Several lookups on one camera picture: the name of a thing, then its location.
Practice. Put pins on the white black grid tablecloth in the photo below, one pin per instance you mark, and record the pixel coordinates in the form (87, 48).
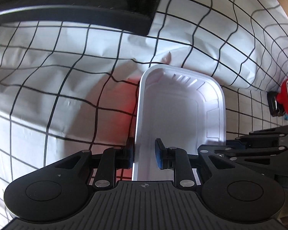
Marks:
(65, 86)

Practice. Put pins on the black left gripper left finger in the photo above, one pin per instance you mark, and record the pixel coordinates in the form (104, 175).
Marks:
(112, 159)

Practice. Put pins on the red white robot figurine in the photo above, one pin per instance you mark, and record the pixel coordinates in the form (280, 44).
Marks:
(278, 101)

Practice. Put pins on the white rectangular plastic tray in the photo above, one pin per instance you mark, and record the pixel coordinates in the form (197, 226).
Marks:
(183, 108)

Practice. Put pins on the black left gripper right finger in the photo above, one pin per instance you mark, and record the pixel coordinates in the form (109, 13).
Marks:
(177, 160)

